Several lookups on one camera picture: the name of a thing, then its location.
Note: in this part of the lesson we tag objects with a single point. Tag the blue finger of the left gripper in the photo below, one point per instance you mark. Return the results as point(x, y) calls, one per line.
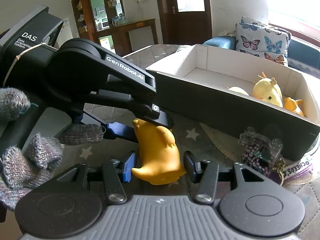
point(160, 117)
point(116, 130)

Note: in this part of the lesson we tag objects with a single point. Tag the dark blue sofa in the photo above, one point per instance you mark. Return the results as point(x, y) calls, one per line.
point(302, 55)

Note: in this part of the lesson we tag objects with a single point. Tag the large orange rubber duck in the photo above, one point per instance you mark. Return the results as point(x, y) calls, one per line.
point(159, 154)

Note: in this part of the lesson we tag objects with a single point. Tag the dark wooden door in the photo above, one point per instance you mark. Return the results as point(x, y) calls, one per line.
point(185, 21)

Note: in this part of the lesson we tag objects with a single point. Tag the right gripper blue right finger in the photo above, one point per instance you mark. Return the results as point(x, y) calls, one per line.
point(192, 167)

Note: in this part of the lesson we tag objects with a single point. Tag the yellow plush chick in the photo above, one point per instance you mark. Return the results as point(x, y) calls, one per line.
point(268, 90)

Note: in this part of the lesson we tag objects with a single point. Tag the dark wooden sideboard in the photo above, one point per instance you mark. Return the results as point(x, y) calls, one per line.
point(120, 25)

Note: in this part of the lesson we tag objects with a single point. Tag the grey knitted gloved hand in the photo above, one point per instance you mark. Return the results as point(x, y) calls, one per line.
point(33, 152)

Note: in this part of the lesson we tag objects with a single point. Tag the small yellow rubber duck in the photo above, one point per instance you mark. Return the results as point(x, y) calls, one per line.
point(293, 105)

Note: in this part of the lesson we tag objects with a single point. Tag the black white cardboard box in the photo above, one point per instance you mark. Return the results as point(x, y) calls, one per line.
point(193, 82)

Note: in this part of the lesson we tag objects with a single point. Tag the butterfly print pillow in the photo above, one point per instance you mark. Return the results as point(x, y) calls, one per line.
point(261, 40)

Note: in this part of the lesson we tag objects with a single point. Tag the clear keychain with purple strap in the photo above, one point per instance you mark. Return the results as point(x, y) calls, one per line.
point(264, 155)

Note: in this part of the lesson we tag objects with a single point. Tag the grey quilted star mat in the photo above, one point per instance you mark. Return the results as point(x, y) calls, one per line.
point(203, 141)

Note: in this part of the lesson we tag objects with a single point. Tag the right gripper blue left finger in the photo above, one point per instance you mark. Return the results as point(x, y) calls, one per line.
point(128, 164)

